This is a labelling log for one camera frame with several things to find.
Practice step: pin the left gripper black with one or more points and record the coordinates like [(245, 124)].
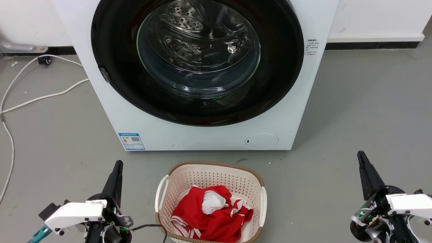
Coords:
[(109, 216)]

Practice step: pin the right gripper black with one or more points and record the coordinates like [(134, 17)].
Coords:
[(381, 222)]

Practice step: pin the round black washer door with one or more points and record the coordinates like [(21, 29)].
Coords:
[(276, 67)]

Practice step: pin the white front-load washing machine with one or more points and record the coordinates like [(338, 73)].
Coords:
[(202, 138)]

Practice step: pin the blue energy label sticker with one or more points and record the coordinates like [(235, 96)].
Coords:
[(131, 141)]

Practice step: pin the white garment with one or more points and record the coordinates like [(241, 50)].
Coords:
[(212, 202)]

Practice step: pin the cream perforated laundry basket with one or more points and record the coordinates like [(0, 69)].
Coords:
[(219, 173)]

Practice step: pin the red striped garment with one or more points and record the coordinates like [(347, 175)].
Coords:
[(216, 226)]

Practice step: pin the round white filter cover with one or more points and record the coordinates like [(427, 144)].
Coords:
[(262, 141)]

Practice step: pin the small black plug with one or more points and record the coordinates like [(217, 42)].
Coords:
[(44, 60)]

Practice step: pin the steel washer drum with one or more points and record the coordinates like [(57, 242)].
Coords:
[(189, 33)]

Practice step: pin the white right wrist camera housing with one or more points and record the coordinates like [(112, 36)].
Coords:
[(411, 203)]

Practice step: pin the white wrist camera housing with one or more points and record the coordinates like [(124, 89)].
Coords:
[(76, 213), (411, 203)]

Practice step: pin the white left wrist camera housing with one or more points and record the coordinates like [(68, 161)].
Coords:
[(76, 213)]

